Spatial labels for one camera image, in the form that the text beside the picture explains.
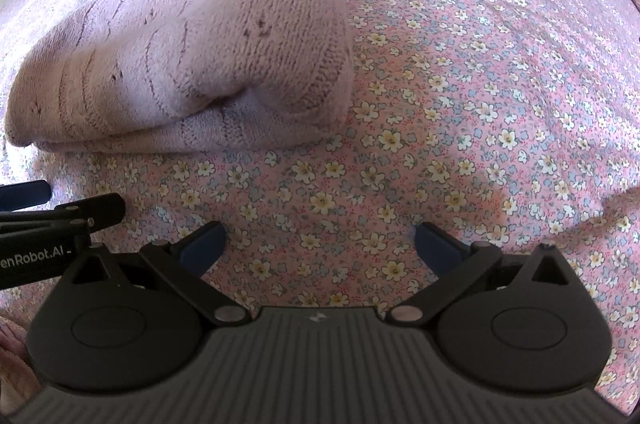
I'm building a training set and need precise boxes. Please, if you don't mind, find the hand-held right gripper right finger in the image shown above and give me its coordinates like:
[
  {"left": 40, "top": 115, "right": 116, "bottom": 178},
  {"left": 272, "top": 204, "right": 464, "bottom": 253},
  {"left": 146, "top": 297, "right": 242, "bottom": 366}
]
[{"left": 390, "top": 223, "right": 583, "bottom": 322}]

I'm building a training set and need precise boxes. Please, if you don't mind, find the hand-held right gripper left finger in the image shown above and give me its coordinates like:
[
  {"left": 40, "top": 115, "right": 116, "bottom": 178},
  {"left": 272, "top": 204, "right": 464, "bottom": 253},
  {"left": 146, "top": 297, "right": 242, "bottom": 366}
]
[{"left": 65, "top": 221, "right": 248, "bottom": 325}]

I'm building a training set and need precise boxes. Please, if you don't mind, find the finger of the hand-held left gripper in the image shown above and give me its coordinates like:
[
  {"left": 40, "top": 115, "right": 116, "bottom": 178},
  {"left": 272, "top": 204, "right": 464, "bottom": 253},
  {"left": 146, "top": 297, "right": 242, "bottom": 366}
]
[
  {"left": 0, "top": 193, "right": 126, "bottom": 236},
  {"left": 0, "top": 182, "right": 52, "bottom": 212}
]

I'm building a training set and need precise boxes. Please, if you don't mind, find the pink knit sweater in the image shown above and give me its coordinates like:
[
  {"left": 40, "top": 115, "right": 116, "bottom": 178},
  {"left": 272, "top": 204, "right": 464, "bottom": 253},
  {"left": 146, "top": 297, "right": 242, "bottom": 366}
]
[{"left": 4, "top": 0, "right": 355, "bottom": 154}]

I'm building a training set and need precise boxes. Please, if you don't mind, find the person's left hand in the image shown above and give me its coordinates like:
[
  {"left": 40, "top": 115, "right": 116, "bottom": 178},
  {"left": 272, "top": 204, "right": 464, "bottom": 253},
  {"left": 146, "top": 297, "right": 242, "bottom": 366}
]
[{"left": 0, "top": 318, "right": 42, "bottom": 407}]

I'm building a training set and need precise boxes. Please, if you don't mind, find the pink floral bed sheet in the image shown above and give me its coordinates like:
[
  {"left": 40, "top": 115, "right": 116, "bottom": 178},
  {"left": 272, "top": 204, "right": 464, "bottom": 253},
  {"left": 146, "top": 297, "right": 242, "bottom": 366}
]
[{"left": 0, "top": 0, "right": 640, "bottom": 405}]

